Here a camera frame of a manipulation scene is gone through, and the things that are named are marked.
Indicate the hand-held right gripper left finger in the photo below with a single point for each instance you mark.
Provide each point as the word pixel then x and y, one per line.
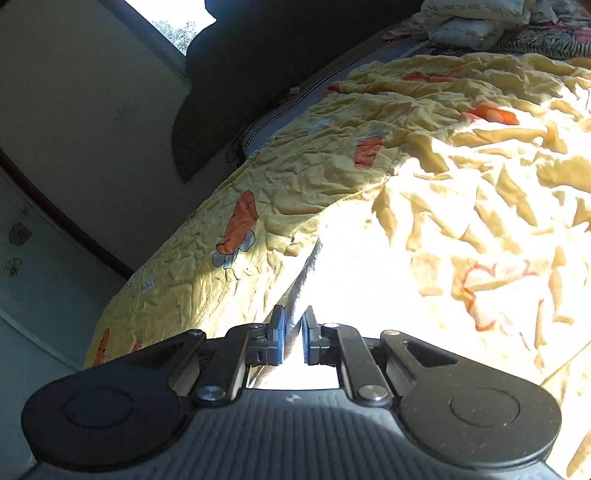
pixel 278 337

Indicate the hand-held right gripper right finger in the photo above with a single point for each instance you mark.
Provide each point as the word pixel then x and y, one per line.
pixel 308 337

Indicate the white textured towel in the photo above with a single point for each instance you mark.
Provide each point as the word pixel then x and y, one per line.
pixel 302 284

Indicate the yellow printed blanket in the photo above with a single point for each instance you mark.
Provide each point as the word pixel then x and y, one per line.
pixel 323 152

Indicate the white wardrobe with flower decals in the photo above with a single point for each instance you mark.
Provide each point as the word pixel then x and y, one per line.
pixel 46 286

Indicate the grey pillow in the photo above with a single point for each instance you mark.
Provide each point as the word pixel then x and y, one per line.
pixel 295 99

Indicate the dark grey padded headboard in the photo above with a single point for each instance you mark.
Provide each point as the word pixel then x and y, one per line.
pixel 258 55

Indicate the pink cloth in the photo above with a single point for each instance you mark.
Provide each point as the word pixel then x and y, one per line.
pixel 404 27

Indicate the window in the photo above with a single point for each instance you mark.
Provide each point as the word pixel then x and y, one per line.
pixel 180 27

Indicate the white printed pillow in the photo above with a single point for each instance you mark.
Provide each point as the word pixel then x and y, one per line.
pixel 466 27

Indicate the zebra patterned blanket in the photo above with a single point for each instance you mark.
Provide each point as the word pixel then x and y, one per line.
pixel 554 41

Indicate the brown wooden frame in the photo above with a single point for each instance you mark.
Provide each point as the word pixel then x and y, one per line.
pixel 69 221

